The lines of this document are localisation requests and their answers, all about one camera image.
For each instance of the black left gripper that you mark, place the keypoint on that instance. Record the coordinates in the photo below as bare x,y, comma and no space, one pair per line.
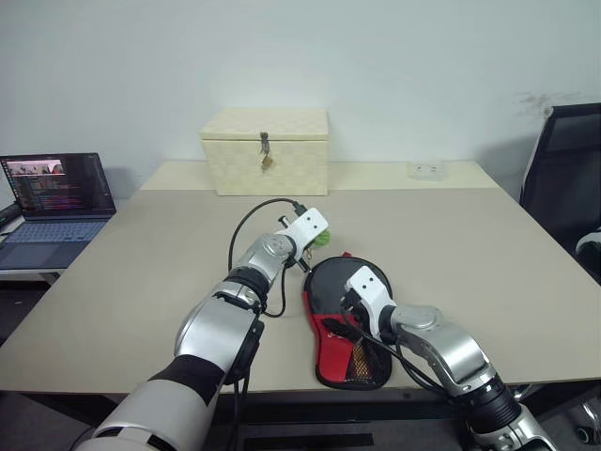
298,265

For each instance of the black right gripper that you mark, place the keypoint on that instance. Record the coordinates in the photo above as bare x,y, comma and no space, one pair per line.
354,307

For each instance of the black red paddle case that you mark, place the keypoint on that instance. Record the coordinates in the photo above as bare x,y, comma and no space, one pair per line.
328,277

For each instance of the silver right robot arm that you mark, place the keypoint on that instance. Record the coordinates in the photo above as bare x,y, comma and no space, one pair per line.
451,347

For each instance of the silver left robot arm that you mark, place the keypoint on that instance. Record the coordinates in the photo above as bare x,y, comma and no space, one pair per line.
220,329

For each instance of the small green round object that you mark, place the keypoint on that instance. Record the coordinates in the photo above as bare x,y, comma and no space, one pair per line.
323,238

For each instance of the cream woven storage box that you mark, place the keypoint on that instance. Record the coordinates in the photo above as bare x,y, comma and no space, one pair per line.
272,178

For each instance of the brass padlock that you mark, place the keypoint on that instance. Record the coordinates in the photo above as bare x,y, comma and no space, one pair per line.
266,162

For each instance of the metal box latch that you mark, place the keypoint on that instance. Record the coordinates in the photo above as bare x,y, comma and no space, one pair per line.
265,141

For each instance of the open blue laptop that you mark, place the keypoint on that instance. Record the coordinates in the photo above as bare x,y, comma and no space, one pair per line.
56,188

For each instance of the silver chair wheel base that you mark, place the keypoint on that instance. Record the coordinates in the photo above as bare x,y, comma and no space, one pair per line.
587,423

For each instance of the white rounded object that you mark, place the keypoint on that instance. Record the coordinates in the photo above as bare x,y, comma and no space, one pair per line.
590,242

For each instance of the black mesh office chair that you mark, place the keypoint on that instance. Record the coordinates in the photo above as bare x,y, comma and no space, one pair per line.
568,188

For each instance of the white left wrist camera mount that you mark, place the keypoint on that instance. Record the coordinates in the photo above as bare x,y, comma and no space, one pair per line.
310,224

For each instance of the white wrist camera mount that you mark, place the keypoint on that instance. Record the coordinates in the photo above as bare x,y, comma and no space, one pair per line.
368,284
310,224

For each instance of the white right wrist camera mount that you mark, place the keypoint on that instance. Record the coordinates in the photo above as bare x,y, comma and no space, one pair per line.
368,284

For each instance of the black table frame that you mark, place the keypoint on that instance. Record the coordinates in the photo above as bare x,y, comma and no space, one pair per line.
305,432

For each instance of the white wall socket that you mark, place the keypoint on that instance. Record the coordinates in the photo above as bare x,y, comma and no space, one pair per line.
426,171

